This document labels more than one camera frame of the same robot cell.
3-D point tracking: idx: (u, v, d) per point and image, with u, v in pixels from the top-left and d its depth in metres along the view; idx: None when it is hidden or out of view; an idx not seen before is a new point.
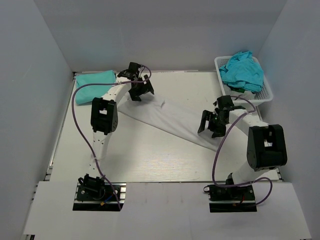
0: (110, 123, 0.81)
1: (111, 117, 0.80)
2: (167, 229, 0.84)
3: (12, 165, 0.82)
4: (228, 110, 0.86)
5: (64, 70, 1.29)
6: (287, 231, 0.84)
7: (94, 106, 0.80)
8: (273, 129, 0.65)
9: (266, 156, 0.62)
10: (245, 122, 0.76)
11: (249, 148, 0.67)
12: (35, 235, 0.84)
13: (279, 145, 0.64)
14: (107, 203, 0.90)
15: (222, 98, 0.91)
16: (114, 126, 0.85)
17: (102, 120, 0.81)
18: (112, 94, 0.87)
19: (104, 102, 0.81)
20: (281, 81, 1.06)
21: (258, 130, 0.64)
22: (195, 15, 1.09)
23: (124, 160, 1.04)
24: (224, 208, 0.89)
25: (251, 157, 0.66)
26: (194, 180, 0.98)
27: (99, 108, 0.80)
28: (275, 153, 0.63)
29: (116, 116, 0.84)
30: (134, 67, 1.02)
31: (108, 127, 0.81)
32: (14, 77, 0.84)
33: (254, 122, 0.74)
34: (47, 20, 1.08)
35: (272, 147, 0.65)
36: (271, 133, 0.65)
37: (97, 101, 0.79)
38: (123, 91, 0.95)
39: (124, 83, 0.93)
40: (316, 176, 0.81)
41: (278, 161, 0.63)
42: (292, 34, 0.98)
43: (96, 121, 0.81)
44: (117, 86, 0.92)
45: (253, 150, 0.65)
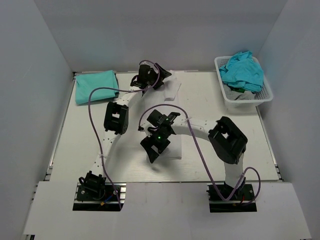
0: (121, 126, 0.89)
1: (123, 120, 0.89)
2: (167, 229, 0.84)
3: (12, 164, 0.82)
4: (168, 122, 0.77)
5: (64, 70, 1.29)
6: (287, 231, 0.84)
7: (108, 108, 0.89)
8: (222, 122, 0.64)
9: (236, 148, 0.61)
10: (197, 130, 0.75)
11: (218, 151, 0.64)
12: (35, 234, 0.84)
13: (235, 131, 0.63)
14: (107, 203, 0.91)
15: (151, 115, 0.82)
16: (124, 129, 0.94)
17: (114, 122, 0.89)
18: (125, 100, 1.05)
19: (117, 106, 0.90)
20: (281, 81, 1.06)
21: (214, 132, 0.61)
22: (195, 15, 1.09)
23: (124, 159, 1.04)
24: (223, 208, 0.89)
25: (224, 156, 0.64)
26: (194, 180, 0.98)
27: (112, 111, 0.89)
28: (236, 138, 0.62)
29: (126, 120, 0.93)
30: (143, 74, 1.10)
31: (119, 129, 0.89)
32: (14, 78, 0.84)
33: (203, 126, 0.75)
34: (47, 20, 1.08)
35: (231, 135, 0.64)
36: (222, 125, 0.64)
37: (112, 104, 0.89)
38: (135, 98, 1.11)
39: (136, 91, 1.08)
40: (315, 176, 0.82)
41: (242, 143, 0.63)
42: (292, 34, 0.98)
43: (109, 124, 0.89)
44: (130, 93, 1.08)
45: (222, 151, 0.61)
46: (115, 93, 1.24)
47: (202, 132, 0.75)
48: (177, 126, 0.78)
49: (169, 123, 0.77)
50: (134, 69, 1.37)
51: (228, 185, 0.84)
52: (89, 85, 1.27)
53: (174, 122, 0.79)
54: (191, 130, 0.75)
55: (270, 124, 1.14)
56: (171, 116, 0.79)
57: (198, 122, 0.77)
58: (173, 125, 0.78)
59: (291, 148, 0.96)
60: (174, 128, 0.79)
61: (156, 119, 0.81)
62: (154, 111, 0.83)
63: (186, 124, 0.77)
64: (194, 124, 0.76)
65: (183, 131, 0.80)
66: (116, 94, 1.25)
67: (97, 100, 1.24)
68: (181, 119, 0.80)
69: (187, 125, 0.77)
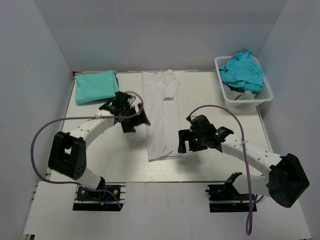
0: (72, 169, 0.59)
1: (75, 160, 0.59)
2: (166, 229, 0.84)
3: (12, 165, 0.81)
4: (218, 140, 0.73)
5: (64, 70, 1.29)
6: (287, 231, 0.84)
7: (55, 143, 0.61)
8: (286, 158, 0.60)
9: (296, 192, 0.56)
10: (253, 158, 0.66)
11: (273, 189, 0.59)
12: (35, 234, 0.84)
13: (300, 174, 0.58)
14: (107, 203, 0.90)
15: (198, 123, 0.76)
16: (80, 172, 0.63)
17: (62, 162, 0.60)
18: (83, 129, 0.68)
19: (71, 138, 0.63)
20: (281, 81, 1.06)
21: (277, 171, 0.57)
22: (195, 15, 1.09)
23: (122, 159, 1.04)
24: (224, 208, 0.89)
25: (278, 197, 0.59)
26: (194, 180, 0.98)
27: (63, 146, 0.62)
28: (299, 181, 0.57)
29: (84, 160, 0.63)
30: (121, 97, 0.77)
31: (70, 171, 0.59)
32: (14, 78, 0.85)
33: (263, 158, 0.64)
34: (47, 20, 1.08)
35: (292, 175, 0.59)
36: (285, 162, 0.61)
37: (61, 138, 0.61)
38: (101, 127, 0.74)
39: (105, 118, 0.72)
40: (315, 176, 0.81)
41: (303, 187, 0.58)
42: (293, 34, 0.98)
43: (54, 165, 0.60)
44: (94, 120, 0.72)
45: (279, 191, 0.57)
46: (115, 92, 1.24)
47: (259, 163, 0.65)
48: (227, 146, 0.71)
49: (218, 140, 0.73)
50: (134, 69, 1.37)
51: (228, 183, 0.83)
52: (89, 84, 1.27)
53: (224, 141, 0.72)
54: (246, 157, 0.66)
55: (270, 124, 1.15)
56: (223, 133, 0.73)
57: (258, 151, 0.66)
58: (223, 144, 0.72)
59: (292, 148, 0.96)
60: (223, 146, 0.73)
61: (203, 130, 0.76)
62: (201, 117, 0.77)
63: (240, 148, 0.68)
64: (251, 151, 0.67)
65: (232, 152, 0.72)
66: None
67: (97, 100, 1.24)
68: (235, 139, 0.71)
69: (241, 149, 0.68)
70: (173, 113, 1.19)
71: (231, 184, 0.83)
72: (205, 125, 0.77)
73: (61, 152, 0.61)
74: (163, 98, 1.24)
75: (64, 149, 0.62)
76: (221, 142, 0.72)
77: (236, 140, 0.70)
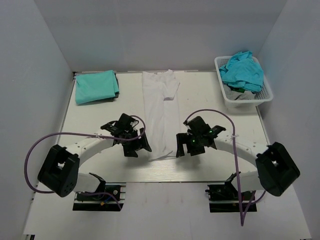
0: (61, 185, 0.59)
1: (65, 176, 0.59)
2: (166, 229, 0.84)
3: (12, 165, 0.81)
4: (212, 137, 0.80)
5: (64, 70, 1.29)
6: (287, 231, 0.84)
7: (50, 156, 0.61)
8: (273, 148, 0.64)
9: (284, 180, 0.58)
10: (243, 150, 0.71)
11: (263, 178, 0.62)
12: (35, 235, 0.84)
13: (287, 162, 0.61)
14: (107, 203, 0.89)
15: (193, 123, 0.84)
16: (66, 190, 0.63)
17: (52, 177, 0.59)
18: (81, 147, 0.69)
19: (66, 153, 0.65)
20: (281, 81, 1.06)
21: (264, 158, 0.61)
22: (195, 15, 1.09)
23: (122, 158, 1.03)
24: (224, 208, 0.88)
25: (269, 186, 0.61)
26: (194, 180, 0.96)
27: (56, 160, 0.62)
28: (287, 169, 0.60)
29: (74, 178, 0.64)
30: (124, 120, 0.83)
31: (58, 186, 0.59)
32: (14, 78, 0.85)
33: (251, 148, 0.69)
34: (47, 21, 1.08)
35: (281, 165, 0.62)
36: (273, 152, 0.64)
37: (57, 151, 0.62)
38: (99, 146, 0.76)
39: (104, 137, 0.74)
40: (315, 176, 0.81)
41: (293, 175, 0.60)
42: (293, 34, 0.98)
43: (43, 179, 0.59)
44: (93, 138, 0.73)
45: (268, 179, 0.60)
46: (115, 92, 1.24)
47: (248, 153, 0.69)
48: (219, 141, 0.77)
49: (212, 137, 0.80)
50: (134, 69, 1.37)
51: (228, 183, 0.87)
52: (89, 84, 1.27)
53: (217, 137, 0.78)
54: (235, 149, 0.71)
55: (270, 124, 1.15)
56: (216, 130, 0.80)
57: (247, 142, 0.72)
58: (215, 140, 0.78)
59: (292, 148, 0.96)
60: (217, 142, 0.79)
61: (199, 129, 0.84)
62: (197, 118, 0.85)
63: (230, 142, 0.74)
64: (240, 143, 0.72)
65: (226, 147, 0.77)
66: (116, 94, 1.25)
67: (97, 100, 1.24)
68: (227, 134, 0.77)
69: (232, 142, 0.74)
70: (173, 113, 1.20)
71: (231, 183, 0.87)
72: (201, 126, 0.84)
73: (53, 166, 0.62)
74: (163, 98, 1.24)
75: (56, 163, 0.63)
76: (214, 138, 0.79)
77: (228, 135, 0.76)
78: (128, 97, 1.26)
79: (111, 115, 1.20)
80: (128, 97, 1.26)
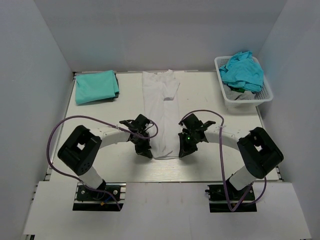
0: (79, 163, 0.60)
1: (85, 155, 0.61)
2: (166, 230, 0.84)
3: (12, 165, 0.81)
4: (203, 130, 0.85)
5: (64, 70, 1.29)
6: (287, 231, 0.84)
7: (74, 134, 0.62)
8: (256, 132, 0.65)
9: (268, 162, 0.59)
10: (227, 137, 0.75)
11: (247, 161, 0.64)
12: (35, 234, 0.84)
13: (270, 145, 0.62)
14: (107, 203, 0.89)
15: (187, 119, 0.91)
16: (83, 170, 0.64)
17: (71, 155, 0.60)
18: (102, 132, 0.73)
19: (88, 135, 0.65)
20: (281, 81, 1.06)
21: (244, 141, 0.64)
22: (195, 15, 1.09)
23: (121, 158, 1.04)
24: (224, 209, 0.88)
25: (253, 168, 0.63)
26: (194, 180, 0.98)
27: (78, 140, 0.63)
28: (270, 153, 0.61)
29: (92, 158, 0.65)
30: (140, 120, 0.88)
31: (76, 164, 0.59)
32: (14, 77, 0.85)
33: (235, 134, 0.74)
34: (47, 21, 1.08)
35: (265, 149, 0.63)
36: (256, 136, 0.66)
37: (81, 131, 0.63)
38: (116, 136, 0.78)
39: (123, 130, 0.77)
40: (315, 176, 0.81)
41: (277, 159, 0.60)
42: (293, 34, 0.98)
43: (63, 155, 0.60)
44: (114, 128, 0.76)
45: (250, 161, 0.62)
46: (115, 92, 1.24)
47: (232, 139, 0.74)
48: (209, 133, 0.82)
49: (203, 130, 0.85)
50: (134, 69, 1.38)
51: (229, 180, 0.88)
52: (89, 84, 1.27)
53: (207, 129, 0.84)
54: (221, 136, 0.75)
55: (270, 124, 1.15)
56: (207, 123, 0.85)
57: (231, 130, 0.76)
58: (206, 132, 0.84)
59: (292, 148, 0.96)
60: (207, 135, 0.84)
61: (192, 125, 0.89)
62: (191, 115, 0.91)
63: (217, 131, 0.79)
64: (225, 131, 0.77)
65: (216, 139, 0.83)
66: (116, 94, 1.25)
67: (97, 99, 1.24)
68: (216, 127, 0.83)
69: (218, 132, 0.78)
70: (173, 113, 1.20)
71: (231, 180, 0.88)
72: (194, 121, 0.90)
73: (75, 145, 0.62)
74: (163, 98, 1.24)
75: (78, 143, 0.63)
76: (204, 130, 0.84)
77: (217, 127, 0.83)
78: (128, 97, 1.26)
79: (111, 115, 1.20)
80: (128, 97, 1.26)
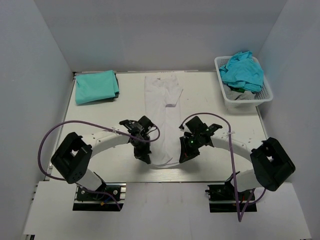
0: (70, 172, 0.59)
1: (75, 164, 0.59)
2: (166, 230, 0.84)
3: (12, 165, 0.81)
4: (209, 134, 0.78)
5: (64, 70, 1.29)
6: (287, 231, 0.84)
7: (65, 141, 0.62)
8: (268, 143, 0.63)
9: (280, 175, 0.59)
10: (238, 146, 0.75)
11: (257, 174, 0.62)
12: (35, 234, 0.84)
13: (283, 157, 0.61)
14: (107, 203, 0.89)
15: (191, 122, 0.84)
16: (75, 179, 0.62)
17: (64, 162, 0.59)
18: (96, 138, 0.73)
19: (80, 142, 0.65)
20: (281, 81, 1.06)
21: (258, 153, 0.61)
22: (195, 15, 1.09)
23: (121, 158, 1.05)
24: (224, 208, 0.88)
25: (263, 181, 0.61)
26: (194, 180, 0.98)
27: (70, 147, 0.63)
28: (282, 165, 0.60)
29: (84, 167, 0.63)
30: (143, 123, 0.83)
31: (68, 172, 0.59)
32: (14, 77, 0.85)
33: (246, 143, 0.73)
34: (47, 21, 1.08)
35: (276, 160, 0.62)
36: (268, 147, 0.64)
37: (72, 139, 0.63)
38: (114, 140, 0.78)
39: (120, 134, 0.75)
40: (315, 176, 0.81)
41: (288, 171, 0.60)
42: (293, 34, 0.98)
43: (56, 162, 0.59)
44: (110, 132, 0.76)
45: (262, 174, 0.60)
46: (115, 92, 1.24)
47: (243, 149, 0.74)
48: (216, 138, 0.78)
49: (209, 134, 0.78)
50: (134, 69, 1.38)
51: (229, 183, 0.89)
52: (89, 84, 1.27)
53: (214, 135, 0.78)
54: (232, 144, 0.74)
55: (270, 124, 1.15)
56: (213, 127, 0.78)
57: (242, 138, 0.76)
58: (213, 138, 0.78)
59: (292, 148, 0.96)
60: (213, 140, 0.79)
61: (196, 128, 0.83)
62: (195, 117, 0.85)
63: (226, 138, 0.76)
64: (235, 139, 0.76)
65: (222, 144, 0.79)
66: (116, 94, 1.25)
67: (97, 99, 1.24)
68: (223, 132, 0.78)
69: (228, 139, 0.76)
70: (173, 113, 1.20)
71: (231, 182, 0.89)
72: (198, 124, 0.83)
73: (67, 153, 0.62)
74: (163, 98, 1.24)
75: (71, 150, 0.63)
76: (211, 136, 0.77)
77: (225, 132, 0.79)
78: (128, 97, 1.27)
79: (111, 115, 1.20)
80: (128, 97, 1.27)
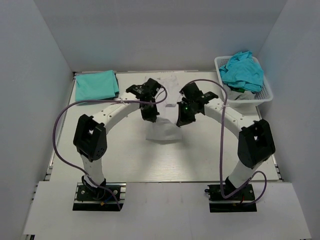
0: (92, 151, 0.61)
1: (95, 143, 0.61)
2: (166, 230, 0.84)
3: (12, 165, 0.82)
4: (203, 103, 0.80)
5: (64, 70, 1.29)
6: (287, 231, 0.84)
7: (79, 125, 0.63)
8: (258, 124, 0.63)
9: (260, 155, 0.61)
10: (229, 122, 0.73)
11: (241, 149, 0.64)
12: (35, 235, 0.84)
13: (268, 140, 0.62)
14: (107, 203, 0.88)
15: (188, 87, 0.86)
16: (99, 155, 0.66)
17: (85, 143, 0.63)
18: (106, 115, 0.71)
19: (94, 122, 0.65)
20: (281, 81, 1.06)
21: (247, 132, 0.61)
22: (195, 15, 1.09)
23: (121, 158, 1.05)
24: (224, 208, 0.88)
25: (244, 157, 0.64)
26: (194, 180, 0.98)
27: (85, 129, 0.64)
28: (264, 146, 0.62)
29: (104, 142, 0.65)
30: (151, 84, 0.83)
31: (90, 152, 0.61)
32: (14, 77, 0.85)
33: (238, 120, 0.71)
34: (47, 21, 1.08)
35: (261, 141, 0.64)
36: (257, 127, 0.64)
37: (84, 121, 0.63)
38: (125, 112, 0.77)
39: (129, 102, 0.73)
40: (315, 176, 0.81)
41: (268, 152, 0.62)
42: (293, 34, 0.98)
43: (79, 145, 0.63)
44: (118, 104, 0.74)
45: (245, 151, 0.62)
46: (115, 92, 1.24)
47: (234, 125, 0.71)
48: (209, 108, 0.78)
49: (203, 102, 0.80)
50: (133, 69, 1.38)
51: (228, 181, 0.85)
52: (89, 84, 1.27)
53: (208, 103, 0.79)
54: (223, 118, 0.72)
55: (270, 124, 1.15)
56: (208, 96, 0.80)
57: (235, 114, 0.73)
58: (206, 106, 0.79)
59: (292, 147, 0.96)
60: (206, 108, 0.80)
61: (191, 95, 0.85)
62: (192, 84, 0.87)
63: (220, 111, 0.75)
64: (228, 114, 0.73)
65: (214, 116, 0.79)
66: (116, 94, 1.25)
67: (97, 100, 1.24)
68: (218, 103, 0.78)
69: (221, 111, 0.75)
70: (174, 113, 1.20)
71: (228, 180, 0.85)
72: (194, 91, 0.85)
73: (84, 134, 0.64)
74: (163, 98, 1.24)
75: (87, 130, 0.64)
76: (204, 103, 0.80)
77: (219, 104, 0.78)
78: None
79: None
80: None
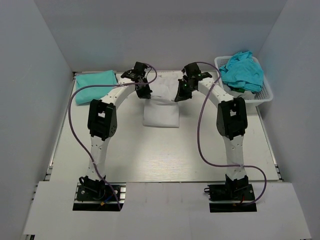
0: (107, 129, 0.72)
1: (109, 120, 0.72)
2: (165, 230, 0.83)
3: (12, 164, 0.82)
4: (197, 79, 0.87)
5: (64, 71, 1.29)
6: (288, 231, 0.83)
7: (91, 108, 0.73)
8: (237, 101, 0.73)
9: (233, 126, 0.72)
10: (214, 95, 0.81)
11: (218, 120, 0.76)
12: (35, 235, 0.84)
13: (242, 115, 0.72)
14: (107, 203, 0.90)
15: (189, 66, 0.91)
16: (113, 132, 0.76)
17: (99, 123, 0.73)
18: (112, 97, 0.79)
19: (103, 105, 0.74)
20: (281, 81, 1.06)
21: (224, 105, 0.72)
22: (195, 15, 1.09)
23: (122, 158, 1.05)
24: (223, 208, 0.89)
25: (220, 127, 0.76)
26: (194, 180, 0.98)
27: (97, 111, 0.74)
28: (239, 121, 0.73)
29: (115, 121, 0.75)
30: (139, 68, 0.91)
31: (105, 130, 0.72)
32: (14, 78, 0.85)
33: (220, 96, 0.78)
34: (47, 20, 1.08)
35: (237, 116, 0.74)
36: (236, 104, 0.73)
37: (95, 103, 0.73)
38: (124, 93, 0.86)
39: (127, 85, 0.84)
40: (315, 176, 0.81)
41: (241, 126, 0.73)
42: (292, 33, 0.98)
43: (93, 126, 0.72)
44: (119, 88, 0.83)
45: (221, 121, 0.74)
46: None
47: (216, 99, 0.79)
48: (202, 85, 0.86)
49: (198, 78, 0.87)
50: None
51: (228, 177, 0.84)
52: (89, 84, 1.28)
53: (202, 80, 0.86)
54: (209, 93, 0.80)
55: (270, 124, 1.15)
56: (204, 75, 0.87)
57: (220, 91, 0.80)
58: (200, 83, 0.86)
59: (292, 147, 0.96)
60: (199, 85, 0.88)
61: (191, 72, 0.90)
62: (193, 62, 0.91)
63: (209, 87, 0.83)
64: (215, 90, 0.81)
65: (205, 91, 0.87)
66: None
67: None
68: (210, 81, 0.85)
69: (210, 87, 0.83)
70: None
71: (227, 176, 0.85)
72: (193, 69, 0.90)
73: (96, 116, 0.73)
74: None
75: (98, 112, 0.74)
76: (198, 80, 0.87)
77: (211, 81, 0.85)
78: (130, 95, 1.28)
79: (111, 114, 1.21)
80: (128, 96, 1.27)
